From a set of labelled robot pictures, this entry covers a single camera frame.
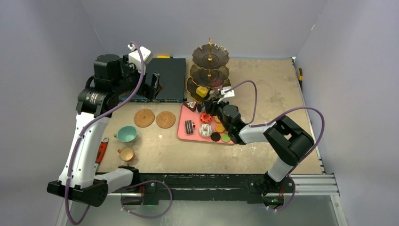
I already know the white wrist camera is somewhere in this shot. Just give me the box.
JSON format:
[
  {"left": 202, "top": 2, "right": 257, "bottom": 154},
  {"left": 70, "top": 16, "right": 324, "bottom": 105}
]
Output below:
[
  {"left": 128, "top": 42, "right": 153, "bottom": 73},
  {"left": 217, "top": 86, "right": 235, "bottom": 104}
]

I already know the silver wrapped cupcake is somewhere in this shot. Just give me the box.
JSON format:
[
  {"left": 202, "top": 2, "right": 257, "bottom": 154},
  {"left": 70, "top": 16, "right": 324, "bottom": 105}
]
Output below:
[{"left": 196, "top": 103, "right": 205, "bottom": 114}]

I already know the chocolate cake slice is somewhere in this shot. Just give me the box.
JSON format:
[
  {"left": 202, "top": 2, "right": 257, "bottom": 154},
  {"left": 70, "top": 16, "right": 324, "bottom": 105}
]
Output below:
[{"left": 183, "top": 101, "right": 197, "bottom": 112}]

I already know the yellow black tool on wall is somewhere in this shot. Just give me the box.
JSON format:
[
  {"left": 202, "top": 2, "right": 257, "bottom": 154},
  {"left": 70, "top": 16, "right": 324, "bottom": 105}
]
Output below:
[{"left": 298, "top": 67, "right": 303, "bottom": 82}]

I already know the yellow swirl roll cake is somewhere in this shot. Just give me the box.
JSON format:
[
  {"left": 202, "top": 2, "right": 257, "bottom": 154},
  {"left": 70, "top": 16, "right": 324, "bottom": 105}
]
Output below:
[{"left": 196, "top": 86, "right": 209, "bottom": 98}]

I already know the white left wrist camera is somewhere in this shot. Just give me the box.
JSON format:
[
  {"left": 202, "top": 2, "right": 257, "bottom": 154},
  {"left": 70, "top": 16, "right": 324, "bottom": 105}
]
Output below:
[{"left": 128, "top": 42, "right": 153, "bottom": 73}]

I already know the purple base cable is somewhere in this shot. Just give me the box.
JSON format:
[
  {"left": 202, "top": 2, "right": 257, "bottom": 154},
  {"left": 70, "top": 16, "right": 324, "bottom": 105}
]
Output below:
[
  {"left": 120, "top": 178, "right": 173, "bottom": 219},
  {"left": 265, "top": 178, "right": 297, "bottom": 213}
]

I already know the white chocolate drizzled donut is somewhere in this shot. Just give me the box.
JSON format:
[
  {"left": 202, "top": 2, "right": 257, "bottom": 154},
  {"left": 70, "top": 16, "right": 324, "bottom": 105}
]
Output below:
[{"left": 199, "top": 124, "right": 213, "bottom": 137}]

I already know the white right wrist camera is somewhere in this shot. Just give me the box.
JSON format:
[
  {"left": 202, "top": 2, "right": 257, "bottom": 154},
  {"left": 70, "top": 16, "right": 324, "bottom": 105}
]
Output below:
[{"left": 217, "top": 86, "right": 235, "bottom": 104}]

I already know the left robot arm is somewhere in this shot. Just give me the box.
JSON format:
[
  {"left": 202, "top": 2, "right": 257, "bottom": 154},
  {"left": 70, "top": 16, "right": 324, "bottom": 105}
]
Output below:
[{"left": 47, "top": 51, "right": 162, "bottom": 207}]

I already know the yellow cracker biscuit lower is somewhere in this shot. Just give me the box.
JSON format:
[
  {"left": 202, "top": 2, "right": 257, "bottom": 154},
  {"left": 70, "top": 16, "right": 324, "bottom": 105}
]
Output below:
[{"left": 215, "top": 124, "right": 225, "bottom": 133}]

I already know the pink serving tray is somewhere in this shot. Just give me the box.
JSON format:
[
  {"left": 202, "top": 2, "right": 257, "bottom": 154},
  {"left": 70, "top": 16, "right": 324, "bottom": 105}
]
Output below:
[{"left": 176, "top": 101, "right": 233, "bottom": 145}]

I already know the woven rattan coaster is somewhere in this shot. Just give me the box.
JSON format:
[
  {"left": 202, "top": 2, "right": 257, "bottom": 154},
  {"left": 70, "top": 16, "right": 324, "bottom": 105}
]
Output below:
[
  {"left": 156, "top": 111, "right": 176, "bottom": 129},
  {"left": 134, "top": 109, "right": 155, "bottom": 128}
]

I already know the woven rattan coaster right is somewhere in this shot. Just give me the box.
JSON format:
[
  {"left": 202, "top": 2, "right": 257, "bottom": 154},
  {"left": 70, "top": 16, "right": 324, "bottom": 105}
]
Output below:
[{"left": 156, "top": 111, "right": 176, "bottom": 129}]

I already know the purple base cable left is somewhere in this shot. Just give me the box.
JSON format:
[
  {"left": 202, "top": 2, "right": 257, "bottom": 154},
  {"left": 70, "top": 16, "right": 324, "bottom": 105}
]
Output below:
[{"left": 120, "top": 178, "right": 173, "bottom": 219}]

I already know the green macaron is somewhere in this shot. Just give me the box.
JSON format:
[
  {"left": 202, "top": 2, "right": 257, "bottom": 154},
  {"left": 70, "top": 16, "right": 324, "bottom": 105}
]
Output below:
[{"left": 221, "top": 134, "right": 231, "bottom": 143}]

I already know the teal teacup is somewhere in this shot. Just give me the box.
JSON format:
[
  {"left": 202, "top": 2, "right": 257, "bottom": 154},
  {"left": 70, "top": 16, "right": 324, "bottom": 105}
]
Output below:
[{"left": 114, "top": 126, "right": 137, "bottom": 143}]

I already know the layered chocolate cake bar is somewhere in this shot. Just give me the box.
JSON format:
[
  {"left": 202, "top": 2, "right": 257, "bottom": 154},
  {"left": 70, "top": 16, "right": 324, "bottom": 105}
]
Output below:
[{"left": 184, "top": 120, "right": 195, "bottom": 135}]

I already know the three-tier dark cake stand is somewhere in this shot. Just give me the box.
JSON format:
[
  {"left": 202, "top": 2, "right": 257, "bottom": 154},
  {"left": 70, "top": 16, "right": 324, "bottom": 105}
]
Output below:
[{"left": 185, "top": 38, "right": 231, "bottom": 102}]

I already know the woven rattan coaster left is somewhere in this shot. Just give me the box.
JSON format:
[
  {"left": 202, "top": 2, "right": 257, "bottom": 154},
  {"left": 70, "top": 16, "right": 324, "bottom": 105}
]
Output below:
[{"left": 134, "top": 109, "right": 155, "bottom": 128}]

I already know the copper teacup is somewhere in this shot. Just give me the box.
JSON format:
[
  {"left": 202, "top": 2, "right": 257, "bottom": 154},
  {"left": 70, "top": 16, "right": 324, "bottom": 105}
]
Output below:
[{"left": 118, "top": 147, "right": 135, "bottom": 162}]

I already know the blue network switch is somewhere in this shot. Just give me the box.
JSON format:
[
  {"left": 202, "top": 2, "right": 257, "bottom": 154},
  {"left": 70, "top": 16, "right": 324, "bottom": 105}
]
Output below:
[{"left": 130, "top": 58, "right": 186, "bottom": 103}]

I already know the red handled tool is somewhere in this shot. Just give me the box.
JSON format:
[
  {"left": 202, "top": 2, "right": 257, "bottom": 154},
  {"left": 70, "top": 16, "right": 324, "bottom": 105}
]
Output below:
[{"left": 96, "top": 137, "right": 109, "bottom": 164}]

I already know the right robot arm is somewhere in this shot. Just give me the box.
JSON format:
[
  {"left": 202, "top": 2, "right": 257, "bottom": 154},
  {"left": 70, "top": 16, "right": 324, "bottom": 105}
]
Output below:
[{"left": 185, "top": 87, "right": 319, "bottom": 192}]

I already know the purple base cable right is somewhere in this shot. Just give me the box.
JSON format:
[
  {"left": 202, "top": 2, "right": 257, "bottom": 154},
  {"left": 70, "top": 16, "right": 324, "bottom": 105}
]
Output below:
[{"left": 265, "top": 178, "right": 297, "bottom": 213}]

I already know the black chocolate cookie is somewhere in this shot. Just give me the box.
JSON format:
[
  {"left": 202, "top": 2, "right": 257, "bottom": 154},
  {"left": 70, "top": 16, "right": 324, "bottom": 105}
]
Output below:
[{"left": 210, "top": 132, "right": 221, "bottom": 142}]

